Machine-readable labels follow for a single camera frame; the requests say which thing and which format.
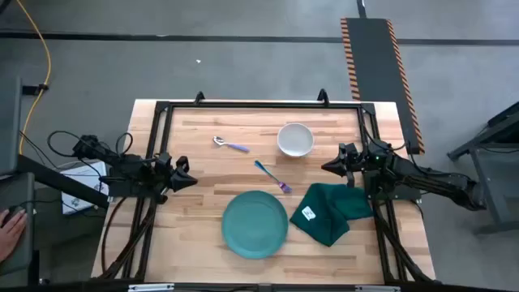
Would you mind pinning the black diagonal beam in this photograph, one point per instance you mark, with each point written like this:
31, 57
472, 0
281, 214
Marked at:
52, 178

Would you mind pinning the iridescent blue purple fork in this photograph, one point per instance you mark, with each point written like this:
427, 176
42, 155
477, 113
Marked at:
269, 175

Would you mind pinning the white printed booklet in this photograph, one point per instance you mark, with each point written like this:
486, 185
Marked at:
81, 194

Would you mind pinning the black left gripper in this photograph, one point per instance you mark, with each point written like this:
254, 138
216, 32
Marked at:
165, 174

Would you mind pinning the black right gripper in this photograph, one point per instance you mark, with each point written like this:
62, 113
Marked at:
354, 160

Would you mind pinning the black metal table frame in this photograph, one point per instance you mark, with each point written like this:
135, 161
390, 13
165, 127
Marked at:
263, 104

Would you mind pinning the white ceramic bowl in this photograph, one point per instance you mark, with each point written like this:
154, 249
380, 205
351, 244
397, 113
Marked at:
295, 140

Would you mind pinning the silver metal bracket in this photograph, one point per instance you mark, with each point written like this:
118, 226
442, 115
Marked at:
151, 287
377, 288

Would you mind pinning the person's hand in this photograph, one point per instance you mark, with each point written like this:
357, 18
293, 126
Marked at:
12, 235

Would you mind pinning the black floor tape line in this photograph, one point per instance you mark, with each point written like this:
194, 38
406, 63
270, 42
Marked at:
162, 37

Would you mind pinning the black mat with orange stripes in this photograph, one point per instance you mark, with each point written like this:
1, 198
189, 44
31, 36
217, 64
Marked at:
373, 61

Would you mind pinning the teal green plate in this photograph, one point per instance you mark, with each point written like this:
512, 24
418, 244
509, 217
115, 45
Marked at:
254, 225

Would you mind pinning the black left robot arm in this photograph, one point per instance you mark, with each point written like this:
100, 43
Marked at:
129, 168

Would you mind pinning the grey desk panel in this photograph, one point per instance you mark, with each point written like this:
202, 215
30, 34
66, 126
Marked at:
24, 190
10, 121

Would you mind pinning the dark grey side table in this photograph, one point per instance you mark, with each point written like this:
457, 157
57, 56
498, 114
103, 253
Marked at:
494, 162

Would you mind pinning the black computer mouse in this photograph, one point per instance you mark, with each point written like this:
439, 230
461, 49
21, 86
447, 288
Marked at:
14, 210

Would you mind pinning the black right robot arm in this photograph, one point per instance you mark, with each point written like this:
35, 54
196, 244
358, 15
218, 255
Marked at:
430, 178

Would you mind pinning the dark green cloth napkin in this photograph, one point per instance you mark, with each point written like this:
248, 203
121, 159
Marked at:
328, 219

